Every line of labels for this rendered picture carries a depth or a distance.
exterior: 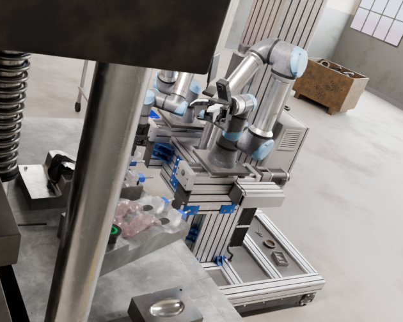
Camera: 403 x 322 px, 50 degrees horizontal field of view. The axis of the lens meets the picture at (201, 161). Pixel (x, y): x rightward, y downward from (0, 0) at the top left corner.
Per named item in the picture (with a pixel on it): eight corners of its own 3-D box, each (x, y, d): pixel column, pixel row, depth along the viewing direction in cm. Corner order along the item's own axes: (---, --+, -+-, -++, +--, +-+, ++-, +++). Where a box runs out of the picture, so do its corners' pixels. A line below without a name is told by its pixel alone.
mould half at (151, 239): (148, 204, 205) (153, 185, 200) (187, 235, 193) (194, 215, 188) (56, 236, 166) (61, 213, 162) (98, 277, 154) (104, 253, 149)
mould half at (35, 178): (118, 172, 223) (123, 149, 217) (139, 201, 205) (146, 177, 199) (15, 176, 193) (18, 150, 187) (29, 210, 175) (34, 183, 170)
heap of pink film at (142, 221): (138, 204, 192) (142, 190, 189) (165, 226, 184) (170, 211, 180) (91, 220, 172) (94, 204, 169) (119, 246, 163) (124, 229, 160)
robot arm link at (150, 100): (157, 92, 201) (153, 96, 193) (151, 113, 205) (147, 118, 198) (142, 86, 201) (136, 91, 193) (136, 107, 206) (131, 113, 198)
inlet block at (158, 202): (168, 200, 209) (171, 191, 206) (176, 206, 206) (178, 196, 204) (149, 207, 198) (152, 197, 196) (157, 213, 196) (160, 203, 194)
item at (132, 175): (150, 179, 214) (152, 169, 212) (154, 184, 211) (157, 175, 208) (125, 180, 206) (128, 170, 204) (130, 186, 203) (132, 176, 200)
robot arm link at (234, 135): (221, 129, 185) (229, 105, 180) (242, 140, 180) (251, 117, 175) (211, 131, 179) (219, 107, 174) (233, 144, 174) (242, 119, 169)
